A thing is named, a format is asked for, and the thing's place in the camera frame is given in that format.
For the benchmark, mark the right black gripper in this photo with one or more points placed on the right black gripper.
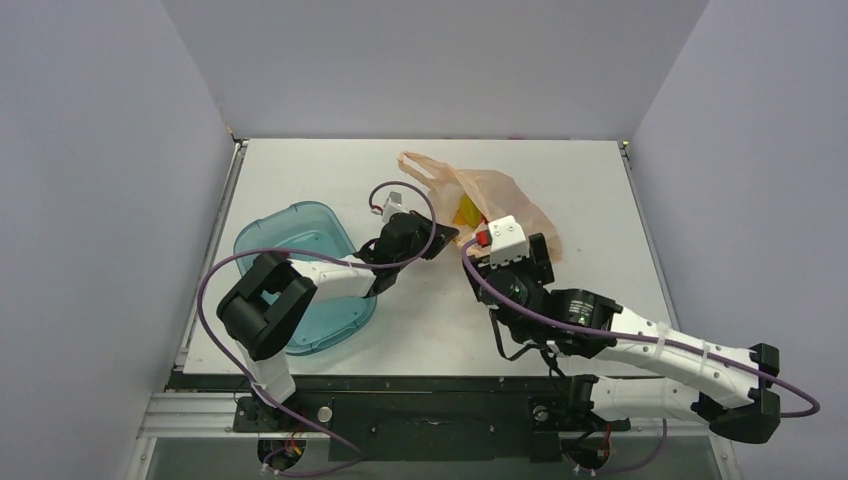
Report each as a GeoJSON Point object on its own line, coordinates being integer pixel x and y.
{"type": "Point", "coordinates": [539, 253]}

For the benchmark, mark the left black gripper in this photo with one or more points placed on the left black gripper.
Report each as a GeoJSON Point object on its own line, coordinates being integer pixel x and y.
{"type": "Point", "coordinates": [442, 236]}

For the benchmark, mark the orange plastic bag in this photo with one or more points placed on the orange plastic bag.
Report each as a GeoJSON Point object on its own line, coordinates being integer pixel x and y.
{"type": "Point", "coordinates": [494, 193]}

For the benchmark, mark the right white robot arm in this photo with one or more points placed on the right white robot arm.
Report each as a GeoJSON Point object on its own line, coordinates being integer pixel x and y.
{"type": "Point", "coordinates": [614, 365]}

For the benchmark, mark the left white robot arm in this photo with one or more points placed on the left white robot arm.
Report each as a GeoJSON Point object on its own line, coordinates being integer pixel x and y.
{"type": "Point", "coordinates": [262, 311]}

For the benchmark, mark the yellow fake fruit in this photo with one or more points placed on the yellow fake fruit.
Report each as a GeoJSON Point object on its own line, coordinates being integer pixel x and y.
{"type": "Point", "coordinates": [467, 213]}

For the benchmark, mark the teal plastic bin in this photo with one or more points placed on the teal plastic bin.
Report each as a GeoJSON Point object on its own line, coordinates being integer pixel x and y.
{"type": "Point", "coordinates": [311, 226]}

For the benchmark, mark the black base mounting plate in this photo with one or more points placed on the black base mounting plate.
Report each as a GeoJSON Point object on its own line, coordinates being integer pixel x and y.
{"type": "Point", "coordinates": [422, 418]}

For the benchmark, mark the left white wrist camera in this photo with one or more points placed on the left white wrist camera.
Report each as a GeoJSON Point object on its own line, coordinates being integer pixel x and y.
{"type": "Point", "coordinates": [392, 206]}

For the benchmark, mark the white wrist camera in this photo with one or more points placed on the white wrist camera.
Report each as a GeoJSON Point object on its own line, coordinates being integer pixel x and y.
{"type": "Point", "coordinates": [506, 241]}
{"type": "Point", "coordinates": [392, 206]}

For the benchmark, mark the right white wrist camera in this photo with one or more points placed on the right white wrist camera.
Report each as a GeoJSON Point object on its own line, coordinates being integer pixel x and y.
{"type": "Point", "coordinates": [506, 241]}

